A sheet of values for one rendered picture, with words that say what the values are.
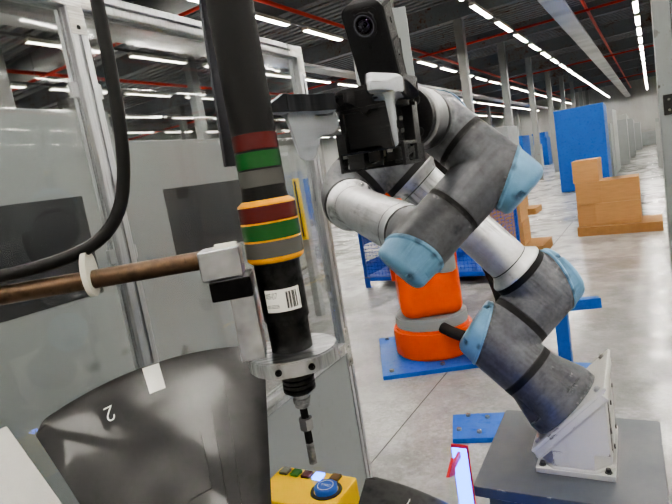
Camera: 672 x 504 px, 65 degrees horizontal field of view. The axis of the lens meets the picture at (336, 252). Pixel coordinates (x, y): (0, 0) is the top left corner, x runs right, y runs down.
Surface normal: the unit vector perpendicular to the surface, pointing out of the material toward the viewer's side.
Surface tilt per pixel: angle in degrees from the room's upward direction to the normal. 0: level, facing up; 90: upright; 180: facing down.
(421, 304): 90
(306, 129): 95
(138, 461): 47
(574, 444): 90
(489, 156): 71
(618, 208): 90
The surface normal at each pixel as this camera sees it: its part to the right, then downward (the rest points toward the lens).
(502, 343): -0.18, -0.18
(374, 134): -0.46, 0.21
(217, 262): 0.11, 0.12
